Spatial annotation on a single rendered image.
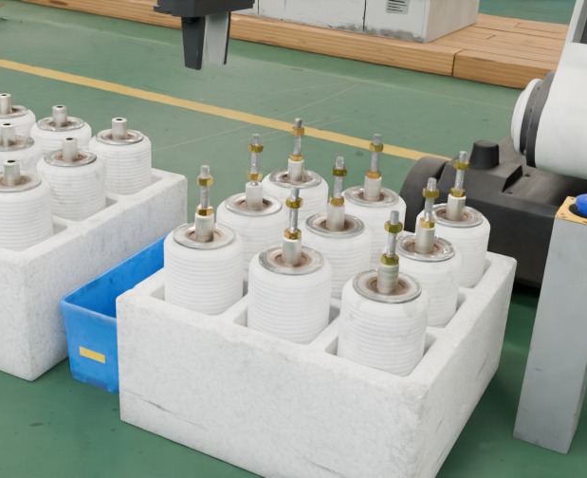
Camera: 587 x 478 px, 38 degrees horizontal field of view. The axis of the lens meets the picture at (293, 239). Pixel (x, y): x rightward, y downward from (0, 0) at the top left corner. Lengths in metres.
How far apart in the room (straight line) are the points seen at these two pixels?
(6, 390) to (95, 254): 0.22
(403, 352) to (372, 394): 0.06
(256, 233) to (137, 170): 0.33
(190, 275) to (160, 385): 0.15
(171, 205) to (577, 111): 0.64
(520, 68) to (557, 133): 1.70
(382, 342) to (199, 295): 0.23
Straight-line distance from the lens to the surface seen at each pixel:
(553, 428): 1.15
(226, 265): 1.01
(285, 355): 0.94
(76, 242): 1.22
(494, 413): 1.21
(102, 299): 1.25
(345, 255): 1.05
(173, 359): 1.04
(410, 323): 0.92
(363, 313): 0.91
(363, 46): 3.12
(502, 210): 1.42
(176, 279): 1.02
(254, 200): 1.11
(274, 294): 0.95
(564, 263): 1.04
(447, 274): 1.02
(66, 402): 1.19
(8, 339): 1.23
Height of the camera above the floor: 0.68
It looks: 25 degrees down
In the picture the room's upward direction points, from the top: 3 degrees clockwise
